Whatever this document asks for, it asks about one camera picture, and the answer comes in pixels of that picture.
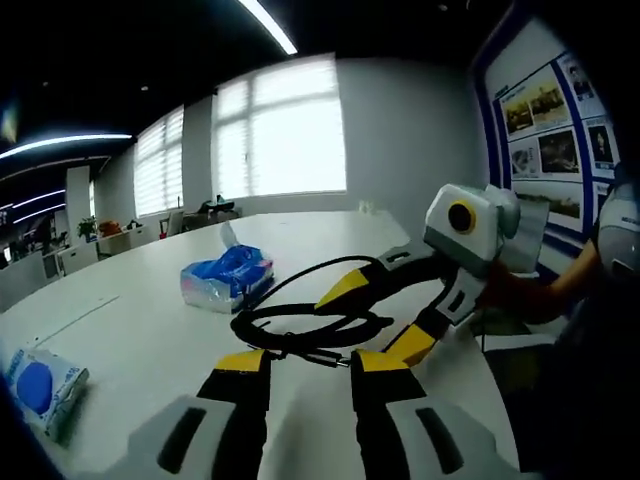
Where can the orange plush toy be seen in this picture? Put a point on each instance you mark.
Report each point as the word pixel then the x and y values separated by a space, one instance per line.
pixel 110 228

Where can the white pillar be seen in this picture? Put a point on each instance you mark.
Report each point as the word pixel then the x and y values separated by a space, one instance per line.
pixel 77 200

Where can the ceiling light strip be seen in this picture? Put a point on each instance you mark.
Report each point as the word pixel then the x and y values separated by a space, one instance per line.
pixel 65 144
pixel 270 27

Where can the window with blinds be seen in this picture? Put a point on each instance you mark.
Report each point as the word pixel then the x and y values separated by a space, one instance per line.
pixel 160 165

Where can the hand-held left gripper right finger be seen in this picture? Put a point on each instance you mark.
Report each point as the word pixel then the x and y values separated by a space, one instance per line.
pixel 465 450

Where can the blue framed wall display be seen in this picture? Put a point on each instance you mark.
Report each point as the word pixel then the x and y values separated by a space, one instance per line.
pixel 540 125

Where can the white chest device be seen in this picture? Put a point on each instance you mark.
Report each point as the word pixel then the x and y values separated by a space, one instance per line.
pixel 622 235

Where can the teal bag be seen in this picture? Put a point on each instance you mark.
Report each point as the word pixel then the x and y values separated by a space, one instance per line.
pixel 216 205

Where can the white packet blue circle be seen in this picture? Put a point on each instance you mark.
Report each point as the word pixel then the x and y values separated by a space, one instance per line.
pixel 40 395

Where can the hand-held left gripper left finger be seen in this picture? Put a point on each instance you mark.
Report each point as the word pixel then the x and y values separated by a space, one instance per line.
pixel 165 450

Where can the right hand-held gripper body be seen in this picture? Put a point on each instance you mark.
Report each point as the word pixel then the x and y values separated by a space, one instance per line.
pixel 480 245

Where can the person's right hand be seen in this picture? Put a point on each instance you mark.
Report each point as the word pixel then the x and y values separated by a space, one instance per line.
pixel 520 300

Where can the blue tissue pack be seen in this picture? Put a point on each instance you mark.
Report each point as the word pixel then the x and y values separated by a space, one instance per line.
pixel 225 280

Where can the potted plant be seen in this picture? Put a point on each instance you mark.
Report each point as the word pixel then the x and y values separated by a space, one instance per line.
pixel 87 229

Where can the person's dark clothing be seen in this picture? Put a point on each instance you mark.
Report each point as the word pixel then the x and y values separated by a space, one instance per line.
pixel 590 390

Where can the white table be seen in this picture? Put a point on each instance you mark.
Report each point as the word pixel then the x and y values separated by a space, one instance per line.
pixel 150 320

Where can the large bright window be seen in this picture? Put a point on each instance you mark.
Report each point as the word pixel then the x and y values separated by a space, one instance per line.
pixel 285 135

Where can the row of white office chairs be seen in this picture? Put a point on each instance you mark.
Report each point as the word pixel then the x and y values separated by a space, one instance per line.
pixel 25 280

